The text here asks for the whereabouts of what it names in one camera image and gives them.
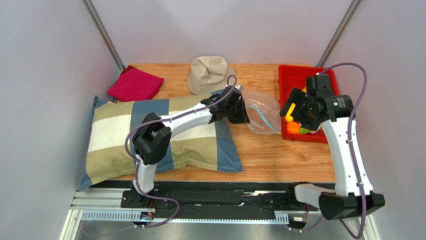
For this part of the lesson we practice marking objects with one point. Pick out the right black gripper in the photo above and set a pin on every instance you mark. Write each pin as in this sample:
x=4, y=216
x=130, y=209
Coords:
x=296, y=103

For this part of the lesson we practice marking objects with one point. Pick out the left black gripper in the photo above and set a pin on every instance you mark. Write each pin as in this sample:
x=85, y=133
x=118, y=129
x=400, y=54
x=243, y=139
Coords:
x=243, y=117

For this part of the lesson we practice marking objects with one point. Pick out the fake orange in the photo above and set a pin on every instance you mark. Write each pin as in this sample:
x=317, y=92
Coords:
x=293, y=127

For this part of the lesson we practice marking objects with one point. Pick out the clear zip top bag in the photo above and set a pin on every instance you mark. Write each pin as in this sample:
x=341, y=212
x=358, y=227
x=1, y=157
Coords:
x=263, y=113

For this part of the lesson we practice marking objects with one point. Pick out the fake white cauliflower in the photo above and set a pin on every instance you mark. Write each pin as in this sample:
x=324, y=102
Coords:
x=304, y=131

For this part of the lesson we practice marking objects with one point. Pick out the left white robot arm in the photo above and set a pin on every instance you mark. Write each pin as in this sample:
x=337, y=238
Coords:
x=148, y=143

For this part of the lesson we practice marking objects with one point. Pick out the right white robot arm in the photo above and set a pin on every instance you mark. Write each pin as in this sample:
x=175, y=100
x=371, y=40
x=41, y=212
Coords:
x=353, y=195

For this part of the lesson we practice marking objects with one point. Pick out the red plastic bin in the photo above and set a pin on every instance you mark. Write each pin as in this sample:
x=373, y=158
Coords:
x=289, y=80

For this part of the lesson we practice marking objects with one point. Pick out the beige bucket hat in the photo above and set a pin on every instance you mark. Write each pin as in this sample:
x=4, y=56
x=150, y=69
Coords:
x=208, y=74

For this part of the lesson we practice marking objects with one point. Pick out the plaid pillow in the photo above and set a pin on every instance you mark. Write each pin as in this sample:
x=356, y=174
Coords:
x=208, y=147

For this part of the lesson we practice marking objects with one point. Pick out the magenta folded cloth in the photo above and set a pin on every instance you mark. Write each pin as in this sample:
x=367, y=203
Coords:
x=135, y=85

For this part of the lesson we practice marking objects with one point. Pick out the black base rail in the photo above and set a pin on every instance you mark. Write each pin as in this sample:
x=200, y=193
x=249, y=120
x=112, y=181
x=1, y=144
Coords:
x=216, y=200

